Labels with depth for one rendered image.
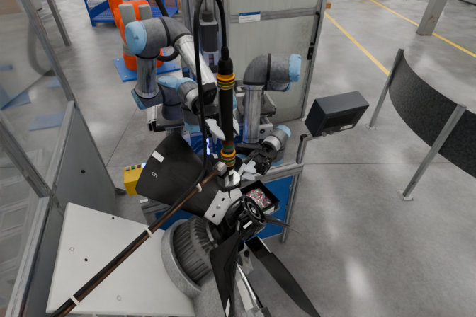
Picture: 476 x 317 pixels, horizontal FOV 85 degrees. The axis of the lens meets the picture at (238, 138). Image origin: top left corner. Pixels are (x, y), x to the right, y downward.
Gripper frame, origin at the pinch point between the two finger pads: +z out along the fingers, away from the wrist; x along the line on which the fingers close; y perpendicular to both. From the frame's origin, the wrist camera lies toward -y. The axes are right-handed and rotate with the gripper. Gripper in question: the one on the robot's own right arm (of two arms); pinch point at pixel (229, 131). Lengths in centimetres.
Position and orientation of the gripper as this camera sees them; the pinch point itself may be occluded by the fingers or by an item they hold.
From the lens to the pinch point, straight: 70.0
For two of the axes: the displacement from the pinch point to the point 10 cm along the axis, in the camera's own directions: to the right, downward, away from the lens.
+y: 0.0, 7.8, 6.3
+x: -8.7, 3.1, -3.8
